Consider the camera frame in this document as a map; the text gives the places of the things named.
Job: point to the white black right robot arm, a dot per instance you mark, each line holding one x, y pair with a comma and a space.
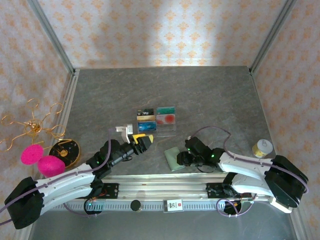
245, 165

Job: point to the gold and black credit card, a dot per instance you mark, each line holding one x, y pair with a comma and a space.
146, 118

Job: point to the aluminium mounting rail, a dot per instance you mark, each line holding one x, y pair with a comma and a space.
160, 187

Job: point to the white label card with number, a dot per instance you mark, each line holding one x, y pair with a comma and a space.
173, 205

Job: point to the white card with red circle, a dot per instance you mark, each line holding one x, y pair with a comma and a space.
170, 119

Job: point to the green card holder wallet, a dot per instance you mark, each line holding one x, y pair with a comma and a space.
172, 157

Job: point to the pink sponge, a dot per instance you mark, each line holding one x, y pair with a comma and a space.
51, 166

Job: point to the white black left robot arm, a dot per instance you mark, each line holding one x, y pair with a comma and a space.
65, 177

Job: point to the aluminium table side rail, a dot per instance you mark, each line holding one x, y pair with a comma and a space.
261, 105
71, 95

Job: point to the teal credit card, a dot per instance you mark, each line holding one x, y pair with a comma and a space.
166, 110

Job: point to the aluminium frame post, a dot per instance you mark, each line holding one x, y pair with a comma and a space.
268, 42
56, 42

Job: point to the blue credit card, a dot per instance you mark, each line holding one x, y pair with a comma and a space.
147, 127

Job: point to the clear acrylic card stand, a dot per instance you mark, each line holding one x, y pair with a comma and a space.
166, 130

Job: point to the black VIP credit card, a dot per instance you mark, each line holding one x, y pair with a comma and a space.
146, 111

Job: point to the pink fuzzy balls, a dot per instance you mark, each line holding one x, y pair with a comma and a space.
31, 155

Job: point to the black round knob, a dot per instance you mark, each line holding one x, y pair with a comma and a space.
135, 205

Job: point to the white digital timer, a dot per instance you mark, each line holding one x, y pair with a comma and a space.
280, 207

